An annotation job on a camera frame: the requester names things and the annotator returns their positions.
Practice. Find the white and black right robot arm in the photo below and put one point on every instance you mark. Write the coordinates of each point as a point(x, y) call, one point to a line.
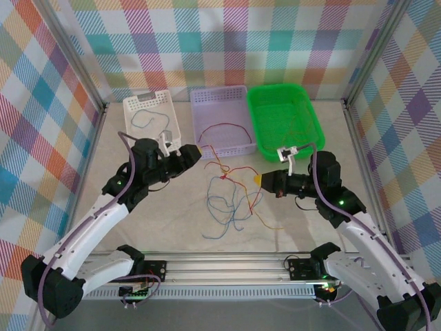
point(361, 238)

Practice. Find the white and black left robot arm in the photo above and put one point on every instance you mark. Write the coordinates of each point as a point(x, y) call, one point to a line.
point(93, 227)

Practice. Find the purple perforated plastic basket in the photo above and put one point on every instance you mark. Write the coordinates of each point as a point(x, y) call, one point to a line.
point(220, 110)

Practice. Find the green plastic mesh basket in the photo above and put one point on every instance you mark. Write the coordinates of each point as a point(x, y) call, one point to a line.
point(275, 117)

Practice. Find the white perforated plastic basket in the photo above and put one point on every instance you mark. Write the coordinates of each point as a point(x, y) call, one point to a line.
point(148, 103)

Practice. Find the small controller circuit board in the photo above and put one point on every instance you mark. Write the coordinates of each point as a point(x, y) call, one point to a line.
point(327, 287)
point(136, 291)

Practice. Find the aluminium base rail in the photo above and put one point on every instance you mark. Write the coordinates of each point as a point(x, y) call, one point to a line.
point(224, 270)

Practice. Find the aluminium frame post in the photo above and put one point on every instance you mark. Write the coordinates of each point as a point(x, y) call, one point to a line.
point(375, 51)
point(72, 53)

